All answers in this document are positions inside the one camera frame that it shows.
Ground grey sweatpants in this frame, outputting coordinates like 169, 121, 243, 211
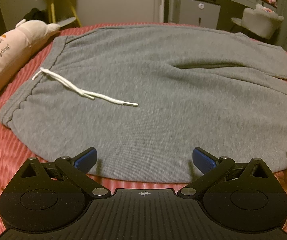
0, 25, 287, 183

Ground pink ribbed bedspread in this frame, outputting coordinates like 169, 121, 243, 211
0, 22, 287, 240

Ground grey upholstered chair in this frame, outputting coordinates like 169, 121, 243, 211
230, 4, 284, 40

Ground pink plush pillow toy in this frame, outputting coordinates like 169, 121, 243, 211
0, 20, 60, 91

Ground grey bedside cabinet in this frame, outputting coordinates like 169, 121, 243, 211
172, 0, 221, 29

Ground black bag on floor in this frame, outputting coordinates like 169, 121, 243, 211
23, 8, 49, 24

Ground yellow side table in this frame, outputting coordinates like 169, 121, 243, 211
37, 0, 82, 29

